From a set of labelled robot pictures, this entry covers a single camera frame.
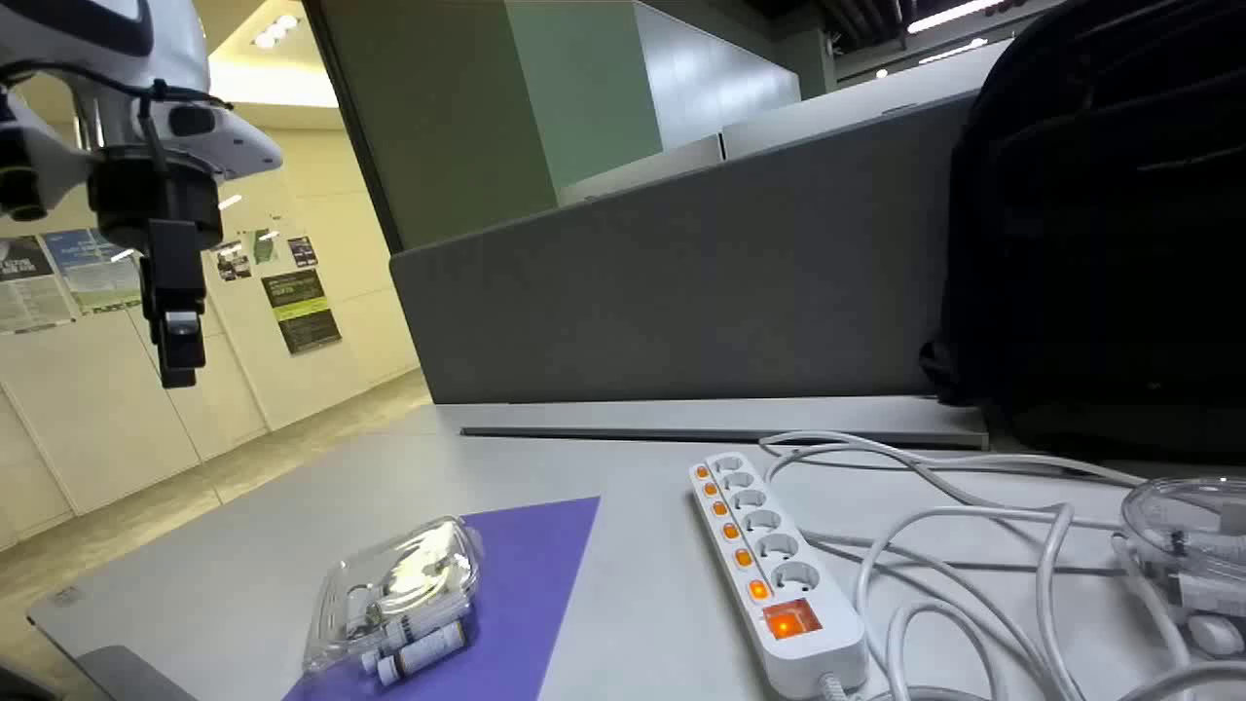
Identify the white power strip cable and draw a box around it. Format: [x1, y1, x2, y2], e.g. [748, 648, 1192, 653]
[754, 427, 1246, 701]

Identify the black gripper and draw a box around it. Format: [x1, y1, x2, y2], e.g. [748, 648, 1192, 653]
[86, 153, 223, 389]

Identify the grey desk partition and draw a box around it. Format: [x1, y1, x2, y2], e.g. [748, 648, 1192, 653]
[393, 119, 957, 404]

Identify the purple paper sheet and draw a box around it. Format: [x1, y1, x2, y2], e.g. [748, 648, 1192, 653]
[284, 497, 600, 701]

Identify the clear plastic bag right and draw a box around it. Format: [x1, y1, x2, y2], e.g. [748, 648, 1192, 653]
[1120, 475, 1246, 657]

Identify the black backpack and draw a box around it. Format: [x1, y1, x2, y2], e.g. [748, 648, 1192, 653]
[922, 0, 1246, 458]

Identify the white power strip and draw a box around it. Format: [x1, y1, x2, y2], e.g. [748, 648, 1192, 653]
[689, 451, 870, 701]

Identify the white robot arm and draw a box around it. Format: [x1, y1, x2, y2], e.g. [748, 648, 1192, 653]
[0, 0, 284, 389]

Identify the clear bag of adapters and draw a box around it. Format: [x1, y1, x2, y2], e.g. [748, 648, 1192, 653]
[305, 517, 483, 687]

